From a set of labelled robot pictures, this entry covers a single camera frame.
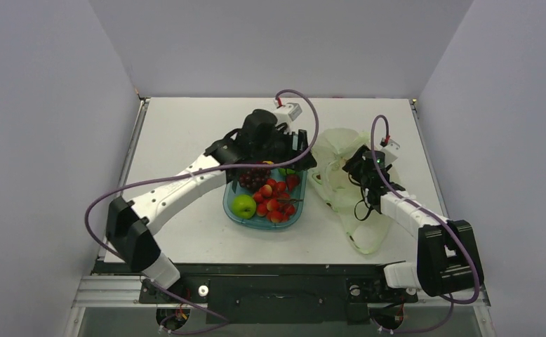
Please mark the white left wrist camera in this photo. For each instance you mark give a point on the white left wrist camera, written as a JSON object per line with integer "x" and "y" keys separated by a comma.
{"x": 287, "y": 113}

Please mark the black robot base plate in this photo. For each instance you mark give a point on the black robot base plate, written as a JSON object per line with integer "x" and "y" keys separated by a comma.
{"x": 277, "y": 293}

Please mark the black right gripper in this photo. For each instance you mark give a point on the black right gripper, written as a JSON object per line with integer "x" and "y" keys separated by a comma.
{"x": 361, "y": 169}

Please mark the green fake apple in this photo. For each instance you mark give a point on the green fake apple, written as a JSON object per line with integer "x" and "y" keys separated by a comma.
{"x": 243, "y": 206}

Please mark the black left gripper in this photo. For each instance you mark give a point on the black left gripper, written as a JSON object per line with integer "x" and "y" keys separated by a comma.
{"x": 289, "y": 137}

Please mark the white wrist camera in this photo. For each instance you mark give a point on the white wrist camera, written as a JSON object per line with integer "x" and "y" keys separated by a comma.
{"x": 390, "y": 148}
{"x": 287, "y": 113}

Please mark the red fake grape bunch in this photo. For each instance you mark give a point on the red fake grape bunch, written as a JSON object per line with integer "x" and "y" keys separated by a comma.
{"x": 252, "y": 179}

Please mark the red yellow fake lychee bunch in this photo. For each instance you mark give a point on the red yellow fake lychee bunch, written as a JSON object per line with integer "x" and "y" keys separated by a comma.
{"x": 276, "y": 204}

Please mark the light green plastic bag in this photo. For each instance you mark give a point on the light green plastic bag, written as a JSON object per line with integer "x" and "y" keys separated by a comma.
{"x": 331, "y": 151}

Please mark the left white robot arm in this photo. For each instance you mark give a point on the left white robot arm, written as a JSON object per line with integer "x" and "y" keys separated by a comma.
{"x": 132, "y": 224}

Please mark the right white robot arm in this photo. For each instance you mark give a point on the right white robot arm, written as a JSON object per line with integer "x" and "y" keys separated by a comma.
{"x": 447, "y": 258}

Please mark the green striped fake watermelon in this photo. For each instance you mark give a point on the green striped fake watermelon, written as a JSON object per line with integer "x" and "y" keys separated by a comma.
{"x": 286, "y": 171}

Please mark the teal plastic tub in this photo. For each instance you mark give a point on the teal plastic tub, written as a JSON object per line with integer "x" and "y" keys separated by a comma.
{"x": 232, "y": 189}

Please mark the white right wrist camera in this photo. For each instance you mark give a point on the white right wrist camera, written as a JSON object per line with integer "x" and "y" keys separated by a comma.
{"x": 390, "y": 148}

